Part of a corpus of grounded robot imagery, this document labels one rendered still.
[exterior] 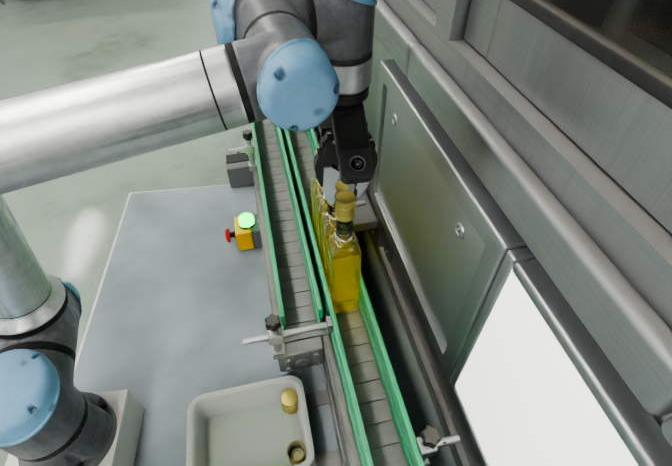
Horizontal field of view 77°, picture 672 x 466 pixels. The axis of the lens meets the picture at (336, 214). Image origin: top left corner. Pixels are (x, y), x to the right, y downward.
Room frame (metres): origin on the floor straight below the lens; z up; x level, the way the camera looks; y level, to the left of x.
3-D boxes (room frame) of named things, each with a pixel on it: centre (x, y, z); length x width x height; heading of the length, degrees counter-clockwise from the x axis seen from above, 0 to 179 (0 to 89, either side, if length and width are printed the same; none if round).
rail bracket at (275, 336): (0.40, 0.09, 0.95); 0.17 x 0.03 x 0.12; 103
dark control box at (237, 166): (1.07, 0.31, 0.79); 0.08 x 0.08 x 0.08; 13
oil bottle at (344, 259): (0.51, -0.02, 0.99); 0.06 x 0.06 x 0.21; 13
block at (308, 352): (0.40, 0.07, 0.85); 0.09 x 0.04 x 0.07; 103
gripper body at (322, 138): (0.54, -0.01, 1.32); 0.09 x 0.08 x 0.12; 13
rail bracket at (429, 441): (0.21, -0.16, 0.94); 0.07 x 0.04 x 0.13; 103
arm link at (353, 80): (0.54, -0.01, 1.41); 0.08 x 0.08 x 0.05
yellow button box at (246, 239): (0.80, 0.25, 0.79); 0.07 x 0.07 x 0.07; 13
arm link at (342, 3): (0.54, -0.01, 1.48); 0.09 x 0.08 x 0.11; 108
